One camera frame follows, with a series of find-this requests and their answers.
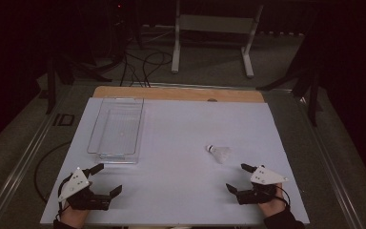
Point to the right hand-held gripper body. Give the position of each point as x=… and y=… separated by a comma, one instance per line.
x=257, y=194

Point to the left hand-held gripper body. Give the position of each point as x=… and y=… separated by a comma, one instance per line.
x=85, y=200

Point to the white shuttlecock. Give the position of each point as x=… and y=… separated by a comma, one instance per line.
x=220, y=153

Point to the clear plastic container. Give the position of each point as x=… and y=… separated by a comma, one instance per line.
x=117, y=130

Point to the person's right hand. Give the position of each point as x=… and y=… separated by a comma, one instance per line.
x=274, y=206

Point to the person's left hand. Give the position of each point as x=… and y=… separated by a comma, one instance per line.
x=73, y=218

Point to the white table mat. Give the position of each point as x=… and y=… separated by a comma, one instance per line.
x=178, y=178

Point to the black tripod stand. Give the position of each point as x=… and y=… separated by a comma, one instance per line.
x=313, y=95
x=51, y=86

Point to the white metal stand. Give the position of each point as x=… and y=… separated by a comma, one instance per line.
x=214, y=24

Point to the metal floor rail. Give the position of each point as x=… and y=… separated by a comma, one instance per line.
x=16, y=173
x=333, y=178

